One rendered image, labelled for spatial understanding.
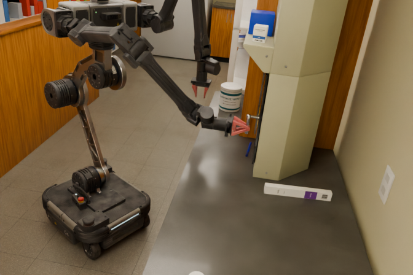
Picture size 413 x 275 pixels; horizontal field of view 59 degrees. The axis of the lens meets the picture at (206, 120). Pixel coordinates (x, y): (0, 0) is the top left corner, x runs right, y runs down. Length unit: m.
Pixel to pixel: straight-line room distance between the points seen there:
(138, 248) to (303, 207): 1.38
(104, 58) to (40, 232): 1.33
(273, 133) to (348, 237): 0.47
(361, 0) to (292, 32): 0.49
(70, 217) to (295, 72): 1.67
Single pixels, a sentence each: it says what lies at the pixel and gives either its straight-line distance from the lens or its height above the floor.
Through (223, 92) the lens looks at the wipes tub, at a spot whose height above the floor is 1.06.
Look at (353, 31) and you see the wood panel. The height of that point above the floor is 1.54.
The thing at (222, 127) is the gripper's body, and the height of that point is 1.14.
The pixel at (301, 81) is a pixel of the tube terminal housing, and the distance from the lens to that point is 1.46.
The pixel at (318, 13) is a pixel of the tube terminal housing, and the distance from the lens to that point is 1.42.
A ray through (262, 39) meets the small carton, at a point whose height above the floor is 1.52.
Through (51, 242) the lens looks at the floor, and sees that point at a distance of 2.72.
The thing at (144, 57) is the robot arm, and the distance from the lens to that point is 1.44.
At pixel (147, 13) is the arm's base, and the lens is 2.10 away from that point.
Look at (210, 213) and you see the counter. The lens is 1.39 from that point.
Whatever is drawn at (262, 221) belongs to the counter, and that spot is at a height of 0.94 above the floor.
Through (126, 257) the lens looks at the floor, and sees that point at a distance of 2.54.
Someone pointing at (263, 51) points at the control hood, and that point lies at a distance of 1.41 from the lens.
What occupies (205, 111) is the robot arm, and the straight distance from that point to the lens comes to 1.50.
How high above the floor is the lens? 1.82
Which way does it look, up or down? 25 degrees down
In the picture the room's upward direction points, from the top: 5 degrees clockwise
